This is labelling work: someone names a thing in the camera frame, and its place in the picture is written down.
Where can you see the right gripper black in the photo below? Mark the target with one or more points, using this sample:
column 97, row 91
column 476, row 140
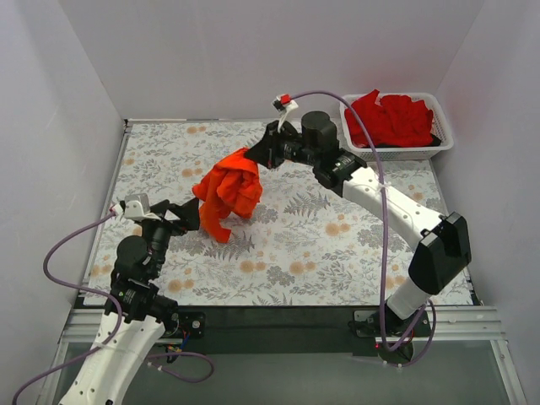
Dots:
column 273, row 145

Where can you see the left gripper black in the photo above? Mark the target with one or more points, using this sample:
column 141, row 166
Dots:
column 170, row 215

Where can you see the orange t shirt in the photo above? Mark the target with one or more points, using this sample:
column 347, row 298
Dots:
column 231, row 186

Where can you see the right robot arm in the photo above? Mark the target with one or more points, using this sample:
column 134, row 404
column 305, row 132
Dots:
column 440, row 242

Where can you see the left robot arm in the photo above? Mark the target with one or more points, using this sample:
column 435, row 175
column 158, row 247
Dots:
column 135, row 314

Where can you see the red shirts pile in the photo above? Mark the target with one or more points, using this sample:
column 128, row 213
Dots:
column 393, row 119

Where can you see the floral table mat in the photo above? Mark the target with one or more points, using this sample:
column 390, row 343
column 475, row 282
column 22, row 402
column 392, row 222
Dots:
column 303, row 245

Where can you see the black garment in basket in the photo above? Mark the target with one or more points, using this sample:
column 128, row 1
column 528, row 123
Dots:
column 433, row 142

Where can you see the white plastic basket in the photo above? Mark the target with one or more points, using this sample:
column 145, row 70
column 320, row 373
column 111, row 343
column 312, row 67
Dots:
column 441, row 129

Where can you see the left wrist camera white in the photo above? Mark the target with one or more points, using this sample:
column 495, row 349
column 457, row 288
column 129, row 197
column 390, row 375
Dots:
column 135, row 207

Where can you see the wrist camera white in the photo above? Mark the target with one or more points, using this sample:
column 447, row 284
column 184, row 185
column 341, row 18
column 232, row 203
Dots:
column 284, row 104
column 135, row 207

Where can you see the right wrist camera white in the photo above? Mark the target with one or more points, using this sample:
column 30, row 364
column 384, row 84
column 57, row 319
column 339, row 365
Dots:
column 284, row 104

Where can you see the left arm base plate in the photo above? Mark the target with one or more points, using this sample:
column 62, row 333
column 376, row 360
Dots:
column 185, row 324

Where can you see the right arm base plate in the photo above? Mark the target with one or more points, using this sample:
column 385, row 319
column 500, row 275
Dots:
column 368, row 324

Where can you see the aluminium frame rail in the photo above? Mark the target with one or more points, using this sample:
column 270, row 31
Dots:
column 452, row 322

